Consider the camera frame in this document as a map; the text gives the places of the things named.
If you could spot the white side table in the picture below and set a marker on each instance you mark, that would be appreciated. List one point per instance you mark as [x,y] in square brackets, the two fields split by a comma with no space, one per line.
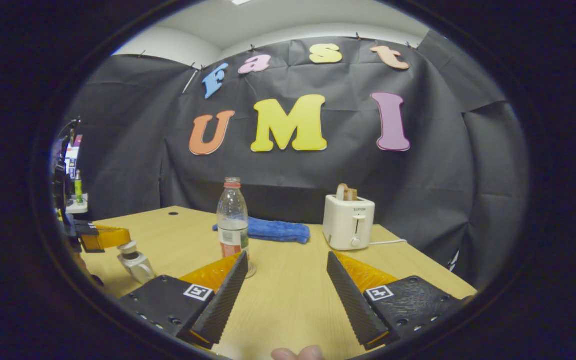
[78,207]

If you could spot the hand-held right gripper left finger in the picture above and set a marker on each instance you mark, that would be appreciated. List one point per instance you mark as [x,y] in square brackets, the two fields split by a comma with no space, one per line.
[223,300]

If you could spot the ceiling light panel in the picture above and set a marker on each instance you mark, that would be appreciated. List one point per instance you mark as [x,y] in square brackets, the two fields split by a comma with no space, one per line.
[241,2]

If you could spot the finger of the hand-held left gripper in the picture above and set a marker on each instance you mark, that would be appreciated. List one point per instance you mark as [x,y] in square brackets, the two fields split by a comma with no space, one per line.
[90,235]

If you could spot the blue towel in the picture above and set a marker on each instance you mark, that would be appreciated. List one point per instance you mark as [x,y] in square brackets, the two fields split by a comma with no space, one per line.
[278,231]

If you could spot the black backdrop cloth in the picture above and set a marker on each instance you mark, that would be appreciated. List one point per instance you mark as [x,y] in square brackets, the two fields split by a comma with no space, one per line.
[418,175]

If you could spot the white teacup lid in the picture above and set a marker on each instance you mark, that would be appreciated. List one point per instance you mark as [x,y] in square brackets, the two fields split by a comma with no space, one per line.
[128,246]

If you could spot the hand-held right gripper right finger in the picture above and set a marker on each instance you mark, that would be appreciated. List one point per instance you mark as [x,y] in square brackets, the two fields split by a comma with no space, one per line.
[350,300]

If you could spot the white ceramic teacup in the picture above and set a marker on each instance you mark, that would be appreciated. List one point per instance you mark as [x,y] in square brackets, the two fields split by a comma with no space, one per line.
[140,272]

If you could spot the green drink bottle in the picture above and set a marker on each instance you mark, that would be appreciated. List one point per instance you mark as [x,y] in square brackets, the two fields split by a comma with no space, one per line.
[78,190]

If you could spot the white toaster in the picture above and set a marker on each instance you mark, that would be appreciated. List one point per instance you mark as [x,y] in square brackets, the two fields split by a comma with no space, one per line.
[348,222]

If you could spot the bread slice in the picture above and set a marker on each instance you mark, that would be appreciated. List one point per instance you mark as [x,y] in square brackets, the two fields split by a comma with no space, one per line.
[341,192]
[352,194]

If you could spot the clear plastic water bottle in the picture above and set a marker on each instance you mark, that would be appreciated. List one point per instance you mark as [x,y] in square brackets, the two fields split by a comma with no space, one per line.
[232,220]

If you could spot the computer monitor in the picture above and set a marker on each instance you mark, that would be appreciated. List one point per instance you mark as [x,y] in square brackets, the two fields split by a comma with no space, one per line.
[73,157]

